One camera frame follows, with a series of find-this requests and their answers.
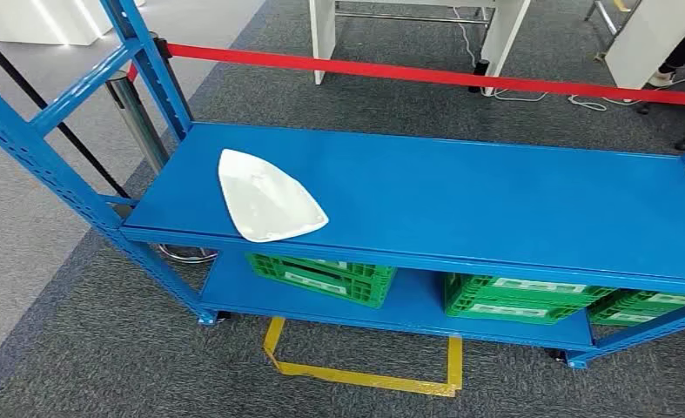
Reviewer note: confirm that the white plastic shell part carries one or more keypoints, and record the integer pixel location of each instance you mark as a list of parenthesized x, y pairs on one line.
[(261, 196)]

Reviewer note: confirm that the blue metal shelf rack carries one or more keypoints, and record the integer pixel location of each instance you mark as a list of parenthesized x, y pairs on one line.
[(434, 190)]

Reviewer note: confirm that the green plastic crate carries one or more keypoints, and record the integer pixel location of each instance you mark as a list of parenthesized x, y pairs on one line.
[(636, 308), (342, 283), (492, 300)]

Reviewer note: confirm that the red barrier belt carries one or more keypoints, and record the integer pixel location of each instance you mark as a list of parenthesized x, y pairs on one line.
[(376, 70)]

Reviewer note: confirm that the white desk with metal bar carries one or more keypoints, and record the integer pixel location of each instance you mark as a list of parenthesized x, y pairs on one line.
[(322, 34)]

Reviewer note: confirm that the thin black pole stand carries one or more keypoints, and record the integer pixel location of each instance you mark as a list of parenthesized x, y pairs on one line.
[(30, 92)]

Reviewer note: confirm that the white desk panel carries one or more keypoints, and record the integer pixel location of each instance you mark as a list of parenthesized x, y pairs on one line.
[(648, 40)]

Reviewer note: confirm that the white lit plinth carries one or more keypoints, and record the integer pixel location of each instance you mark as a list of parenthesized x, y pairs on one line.
[(30, 23)]

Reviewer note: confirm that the short black post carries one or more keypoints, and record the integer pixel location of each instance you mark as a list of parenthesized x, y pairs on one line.
[(481, 68)]

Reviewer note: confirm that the chrome stanchion post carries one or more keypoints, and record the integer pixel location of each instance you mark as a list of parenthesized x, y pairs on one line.
[(137, 121)]

